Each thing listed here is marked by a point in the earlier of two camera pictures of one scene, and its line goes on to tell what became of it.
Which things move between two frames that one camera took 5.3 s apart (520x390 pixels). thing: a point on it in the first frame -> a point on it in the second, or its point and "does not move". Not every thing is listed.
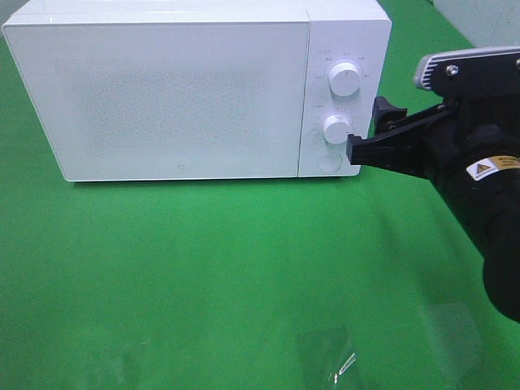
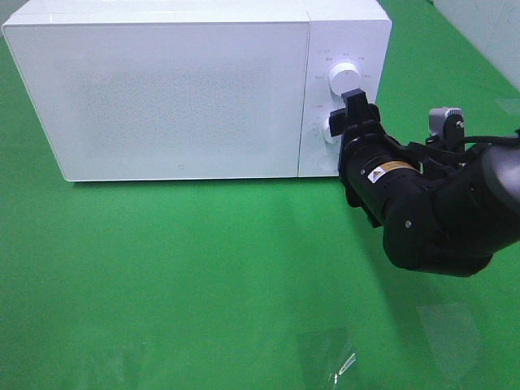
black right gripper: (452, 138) -> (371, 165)
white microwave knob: (336, 128) does not move
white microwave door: (140, 101) does not move
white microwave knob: (344, 79) does not move
